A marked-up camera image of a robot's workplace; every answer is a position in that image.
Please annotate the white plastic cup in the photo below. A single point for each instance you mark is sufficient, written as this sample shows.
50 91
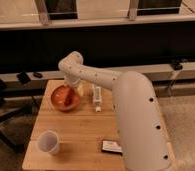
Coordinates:
48 142

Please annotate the white tube bottle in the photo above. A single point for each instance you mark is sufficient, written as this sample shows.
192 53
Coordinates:
97 97

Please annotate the small black object on ledge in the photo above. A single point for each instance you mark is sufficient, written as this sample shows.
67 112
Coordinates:
37 75

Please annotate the black clamp on ledge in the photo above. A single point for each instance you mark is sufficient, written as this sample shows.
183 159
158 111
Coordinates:
177 65

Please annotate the orange ceramic bowl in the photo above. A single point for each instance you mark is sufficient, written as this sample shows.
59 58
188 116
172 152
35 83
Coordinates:
65 98

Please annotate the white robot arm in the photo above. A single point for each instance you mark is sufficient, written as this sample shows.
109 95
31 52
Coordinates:
141 131

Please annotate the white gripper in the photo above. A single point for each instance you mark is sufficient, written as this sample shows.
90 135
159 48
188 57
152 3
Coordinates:
71 81

